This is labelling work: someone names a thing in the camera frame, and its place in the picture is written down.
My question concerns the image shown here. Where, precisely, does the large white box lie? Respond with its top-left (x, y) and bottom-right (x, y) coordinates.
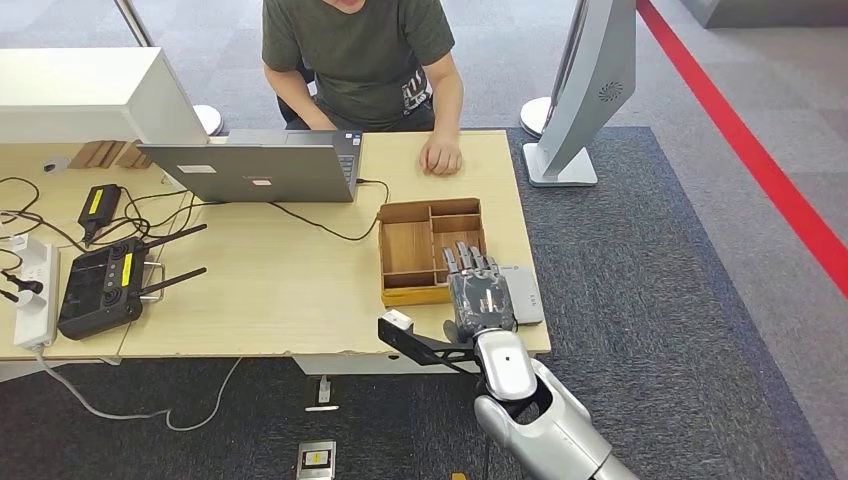
top-left (0, 46), bottom-right (211, 146)

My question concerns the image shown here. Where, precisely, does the grey kiosk display stand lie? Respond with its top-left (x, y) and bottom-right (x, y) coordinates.
top-left (522, 0), bottom-right (638, 188)

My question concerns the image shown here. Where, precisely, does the white power strip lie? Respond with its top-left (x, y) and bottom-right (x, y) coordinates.
top-left (13, 236), bottom-right (61, 350)

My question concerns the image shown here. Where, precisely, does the white round stand base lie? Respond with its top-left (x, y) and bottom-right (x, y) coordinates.
top-left (519, 96), bottom-right (554, 139)
top-left (193, 105), bottom-right (225, 137)

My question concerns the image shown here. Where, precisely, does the person's left hand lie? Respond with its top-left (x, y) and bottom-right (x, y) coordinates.
top-left (418, 134), bottom-right (464, 177)

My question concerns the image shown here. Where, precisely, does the white power cable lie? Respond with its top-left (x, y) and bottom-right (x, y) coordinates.
top-left (29, 349), bottom-right (243, 434)

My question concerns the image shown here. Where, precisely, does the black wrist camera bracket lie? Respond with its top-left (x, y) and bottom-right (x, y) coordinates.
top-left (377, 316), bottom-right (482, 372)

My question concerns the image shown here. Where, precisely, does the black power adapter yellow label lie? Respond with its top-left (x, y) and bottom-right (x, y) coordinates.
top-left (77, 184), bottom-right (123, 246)

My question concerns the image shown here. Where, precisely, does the person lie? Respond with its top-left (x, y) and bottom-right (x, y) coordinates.
top-left (261, 0), bottom-right (465, 177)

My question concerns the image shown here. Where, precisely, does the grey laptop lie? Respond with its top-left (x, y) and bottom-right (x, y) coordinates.
top-left (137, 129), bottom-right (364, 204)

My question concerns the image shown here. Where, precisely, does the metal pole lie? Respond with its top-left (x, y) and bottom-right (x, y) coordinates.
top-left (113, 0), bottom-right (157, 48)

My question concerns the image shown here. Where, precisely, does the wooden block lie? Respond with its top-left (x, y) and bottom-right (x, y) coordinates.
top-left (68, 139), bottom-right (127, 170)
top-left (117, 139), bottom-right (154, 170)

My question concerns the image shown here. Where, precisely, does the grey platform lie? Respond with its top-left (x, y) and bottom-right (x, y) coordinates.
top-left (678, 0), bottom-right (848, 30)

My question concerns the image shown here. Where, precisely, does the dark grey carpet rug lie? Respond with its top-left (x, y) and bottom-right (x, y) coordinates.
top-left (0, 126), bottom-right (839, 480)

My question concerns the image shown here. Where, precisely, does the light wooden desk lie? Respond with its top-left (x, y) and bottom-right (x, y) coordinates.
top-left (0, 129), bottom-right (552, 425)

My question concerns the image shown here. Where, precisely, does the silver floor socket box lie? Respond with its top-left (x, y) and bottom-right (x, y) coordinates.
top-left (295, 440), bottom-right (337, 480)

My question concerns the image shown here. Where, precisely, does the white floor plug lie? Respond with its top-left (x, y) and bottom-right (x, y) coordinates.
top-left (304, 376), bottom-right (340, 414)

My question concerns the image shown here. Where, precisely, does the wooden compartment tray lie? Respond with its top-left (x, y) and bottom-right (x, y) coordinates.
top-left (377, 197), bottom-right (488, 308)

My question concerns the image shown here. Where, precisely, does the grey white card reader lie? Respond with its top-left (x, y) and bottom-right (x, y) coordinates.
top-left (500, 264), bottom-right (546, 327)

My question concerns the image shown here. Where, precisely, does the black adapter cable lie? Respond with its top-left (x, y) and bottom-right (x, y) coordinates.
top-left (84, 189), bottom-right (230, 250)

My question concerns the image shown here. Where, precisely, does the black laptop cable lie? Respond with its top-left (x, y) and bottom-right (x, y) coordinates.
top-left (268, 178), bottom-right (391, 243)

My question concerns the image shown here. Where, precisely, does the black plug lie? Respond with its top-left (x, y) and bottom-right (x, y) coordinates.
top-left (0, 271), bottom-right (45, 305)

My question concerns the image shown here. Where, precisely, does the black remote controller with antennas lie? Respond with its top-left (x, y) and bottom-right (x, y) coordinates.
top-left (57, 223), bottom-right (209, 342)

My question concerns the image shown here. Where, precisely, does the white under-desk drawer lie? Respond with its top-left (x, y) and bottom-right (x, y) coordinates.
top-left (293, 354), bottom-right (478, 378)

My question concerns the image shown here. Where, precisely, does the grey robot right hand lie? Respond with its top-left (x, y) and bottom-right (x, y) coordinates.
top-left (440, 241), bottom-right (518, 344)

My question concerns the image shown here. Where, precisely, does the black looped cable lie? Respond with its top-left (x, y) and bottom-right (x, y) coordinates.
top-left (0, 176), bottom-right (87, 255)

